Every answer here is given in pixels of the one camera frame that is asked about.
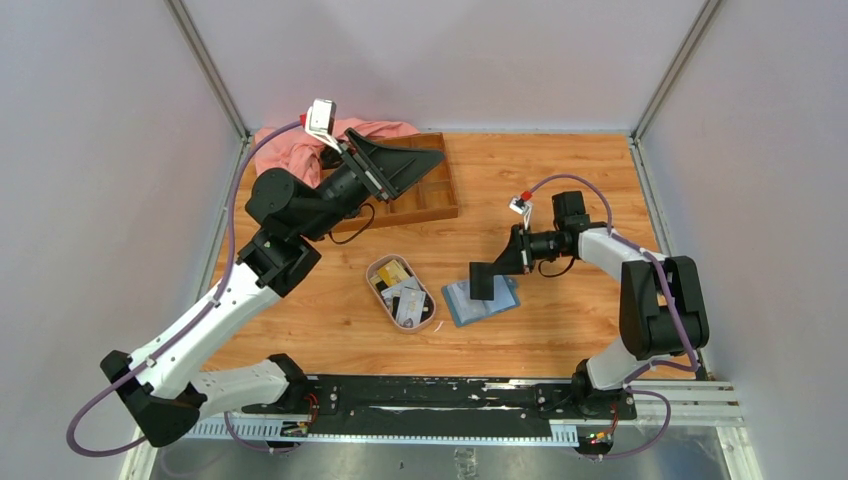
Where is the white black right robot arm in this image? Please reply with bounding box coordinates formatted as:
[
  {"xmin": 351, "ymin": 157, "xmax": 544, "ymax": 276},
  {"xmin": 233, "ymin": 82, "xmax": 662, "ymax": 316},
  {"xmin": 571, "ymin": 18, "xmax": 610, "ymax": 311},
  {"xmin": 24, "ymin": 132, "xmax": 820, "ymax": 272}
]
[{"xmin": 469, "ymin": 191, "xmax": 709, "ymax": 418}]

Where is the wooden compartment tray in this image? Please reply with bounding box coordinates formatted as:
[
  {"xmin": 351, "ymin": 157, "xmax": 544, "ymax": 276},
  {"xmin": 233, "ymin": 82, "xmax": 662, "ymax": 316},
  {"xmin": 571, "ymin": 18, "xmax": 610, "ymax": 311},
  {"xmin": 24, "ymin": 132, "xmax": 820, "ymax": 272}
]
[{"xmin": 368, "ymin": 133, "xmax": 459, "ymax": 229}]

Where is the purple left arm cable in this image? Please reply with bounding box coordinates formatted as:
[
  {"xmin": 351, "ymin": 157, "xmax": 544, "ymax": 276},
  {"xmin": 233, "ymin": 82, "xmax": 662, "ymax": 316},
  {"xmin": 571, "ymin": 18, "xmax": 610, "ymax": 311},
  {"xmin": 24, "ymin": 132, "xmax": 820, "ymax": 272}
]
[{"xmin": 66, "ymin": 119, "xmax": 306, "ymax": 460}]

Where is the black card in tray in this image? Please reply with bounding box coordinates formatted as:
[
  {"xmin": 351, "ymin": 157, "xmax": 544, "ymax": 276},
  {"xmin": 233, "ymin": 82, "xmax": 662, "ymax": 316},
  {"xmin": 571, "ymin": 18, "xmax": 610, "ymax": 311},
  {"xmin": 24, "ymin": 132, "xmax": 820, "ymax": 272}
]
[{"xmin": 372, "ymin": 277, "xmax": 399, "ymax": 321}]

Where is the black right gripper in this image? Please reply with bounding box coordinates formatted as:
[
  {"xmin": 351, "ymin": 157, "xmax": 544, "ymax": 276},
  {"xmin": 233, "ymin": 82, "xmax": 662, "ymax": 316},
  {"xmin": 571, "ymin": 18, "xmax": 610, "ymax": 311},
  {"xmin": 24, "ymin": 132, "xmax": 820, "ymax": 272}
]
[{"xmin": 488, "ymin": 223, "xmax": 561, "ymax": 276}]

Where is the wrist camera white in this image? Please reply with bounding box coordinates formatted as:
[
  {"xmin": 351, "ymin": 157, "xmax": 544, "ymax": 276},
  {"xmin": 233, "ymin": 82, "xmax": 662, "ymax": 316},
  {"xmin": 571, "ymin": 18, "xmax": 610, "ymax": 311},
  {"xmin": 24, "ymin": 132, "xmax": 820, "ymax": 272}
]
[
  {"xmin": 508, "ymin": 191, "xmax": 533, "ymax": 231},
  {"xmin": 302, "ymin": 98, "xmax": 347, "ymax": 154}
]

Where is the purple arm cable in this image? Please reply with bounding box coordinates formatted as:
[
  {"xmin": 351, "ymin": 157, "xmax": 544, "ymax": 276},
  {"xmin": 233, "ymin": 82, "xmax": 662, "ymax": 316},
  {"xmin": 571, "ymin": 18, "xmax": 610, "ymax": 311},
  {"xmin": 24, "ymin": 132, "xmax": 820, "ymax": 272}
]
[
  {"xmin": 526, "ymin": 174, "xmax": 701, "ymax": 461},
  {"xmin": 66, "ymin": 119, "xmax": 306, "ymax": 460}
]

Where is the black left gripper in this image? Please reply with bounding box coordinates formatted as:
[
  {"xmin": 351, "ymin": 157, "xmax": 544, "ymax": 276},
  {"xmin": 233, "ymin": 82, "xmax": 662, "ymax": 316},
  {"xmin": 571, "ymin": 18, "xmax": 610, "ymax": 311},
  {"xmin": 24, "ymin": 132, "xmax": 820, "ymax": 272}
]
[{"xmin": 300, "ymin": 129, "xmax": 444, "ymax": 243}]

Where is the aluminium frame rail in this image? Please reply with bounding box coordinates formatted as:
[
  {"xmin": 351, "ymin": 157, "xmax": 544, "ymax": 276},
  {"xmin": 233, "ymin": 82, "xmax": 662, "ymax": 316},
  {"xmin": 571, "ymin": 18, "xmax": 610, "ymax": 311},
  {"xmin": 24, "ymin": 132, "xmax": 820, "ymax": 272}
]
[{"xmin": 128, "ymin": 372, "xmax": 761, "ymax": 479}]

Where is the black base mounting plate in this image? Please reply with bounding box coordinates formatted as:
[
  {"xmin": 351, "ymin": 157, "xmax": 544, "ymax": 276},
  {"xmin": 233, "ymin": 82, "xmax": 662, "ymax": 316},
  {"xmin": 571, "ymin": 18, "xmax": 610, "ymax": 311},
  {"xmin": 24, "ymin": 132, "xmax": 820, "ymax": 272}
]
[{"xmin": 242, "ymin": 375, "xmax": 637, "ymax": 438}]

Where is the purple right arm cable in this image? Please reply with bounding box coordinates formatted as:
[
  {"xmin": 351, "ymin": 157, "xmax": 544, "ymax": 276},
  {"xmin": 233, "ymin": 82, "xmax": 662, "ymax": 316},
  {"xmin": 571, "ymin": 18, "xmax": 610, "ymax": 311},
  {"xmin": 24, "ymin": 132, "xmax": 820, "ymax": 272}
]
[{"xmin": 526, "ymin": 174, "xmax": 701, "ymax": 461}]

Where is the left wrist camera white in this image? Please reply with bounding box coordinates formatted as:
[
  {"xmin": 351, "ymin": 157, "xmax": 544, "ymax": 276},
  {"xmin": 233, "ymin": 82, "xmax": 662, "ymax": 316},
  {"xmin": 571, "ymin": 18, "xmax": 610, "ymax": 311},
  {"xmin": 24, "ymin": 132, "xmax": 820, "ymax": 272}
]
[{"xmin": 302, "ymin": 98, "xmax": 347, "ymax": 154}]

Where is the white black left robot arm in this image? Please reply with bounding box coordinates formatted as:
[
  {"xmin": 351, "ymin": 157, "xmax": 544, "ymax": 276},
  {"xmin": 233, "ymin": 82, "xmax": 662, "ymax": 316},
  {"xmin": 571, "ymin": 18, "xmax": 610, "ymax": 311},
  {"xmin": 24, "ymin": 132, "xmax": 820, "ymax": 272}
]
[{"xmin": 101, "ymin": 129, "xmax": 445, "ymax": 447}]

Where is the yellow black credit card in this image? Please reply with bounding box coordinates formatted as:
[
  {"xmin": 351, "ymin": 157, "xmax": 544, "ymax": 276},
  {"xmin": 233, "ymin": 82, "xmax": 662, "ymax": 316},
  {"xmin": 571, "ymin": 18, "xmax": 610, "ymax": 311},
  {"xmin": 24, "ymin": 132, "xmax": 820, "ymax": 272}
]
[{"xmin": 372, "ymin": 259, "xmax": 411, "ymax": 287}]

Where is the teal leather card holder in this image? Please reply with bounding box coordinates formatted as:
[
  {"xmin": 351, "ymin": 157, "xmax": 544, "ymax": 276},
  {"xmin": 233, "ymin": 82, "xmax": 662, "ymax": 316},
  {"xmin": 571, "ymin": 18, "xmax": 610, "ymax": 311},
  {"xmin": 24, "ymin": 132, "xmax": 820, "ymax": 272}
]
[{"xmin": 441, "ymin": 275, "xmax": 521, "ymax": 328}]

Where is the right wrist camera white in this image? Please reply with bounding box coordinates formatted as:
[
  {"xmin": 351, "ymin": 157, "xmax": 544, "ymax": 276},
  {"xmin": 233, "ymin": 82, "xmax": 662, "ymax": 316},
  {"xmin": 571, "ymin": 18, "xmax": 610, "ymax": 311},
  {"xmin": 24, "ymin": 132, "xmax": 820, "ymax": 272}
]
[{"xmin": 508, "ymin": 191, "xmax": 533, "ymax": 231}]

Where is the pink oval card tray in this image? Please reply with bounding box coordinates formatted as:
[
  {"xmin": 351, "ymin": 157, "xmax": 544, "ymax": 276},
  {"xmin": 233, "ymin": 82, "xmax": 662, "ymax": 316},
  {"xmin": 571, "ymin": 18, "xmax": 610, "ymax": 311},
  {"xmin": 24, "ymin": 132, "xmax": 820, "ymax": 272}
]
[{"xmin": 365, "ymin": 255, "xmax": 436, "ymax": 334}]

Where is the pink cloth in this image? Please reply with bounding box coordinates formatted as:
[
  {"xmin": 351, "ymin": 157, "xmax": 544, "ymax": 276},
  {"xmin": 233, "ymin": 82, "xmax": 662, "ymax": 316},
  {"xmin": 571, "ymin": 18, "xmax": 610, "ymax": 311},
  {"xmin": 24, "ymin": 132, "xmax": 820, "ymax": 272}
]
[{"xmin": 253, "ymin": 117, "xmax": 419, "ymax": 187}]

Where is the silver VIP card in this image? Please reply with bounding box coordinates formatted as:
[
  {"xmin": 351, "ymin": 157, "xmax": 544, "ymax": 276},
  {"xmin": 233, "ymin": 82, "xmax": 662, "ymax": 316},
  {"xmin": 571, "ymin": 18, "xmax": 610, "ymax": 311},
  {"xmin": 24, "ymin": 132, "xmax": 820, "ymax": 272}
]
[{"xmin": 446, "ymin": 295, "xmax": 508, "ymax": 326}]

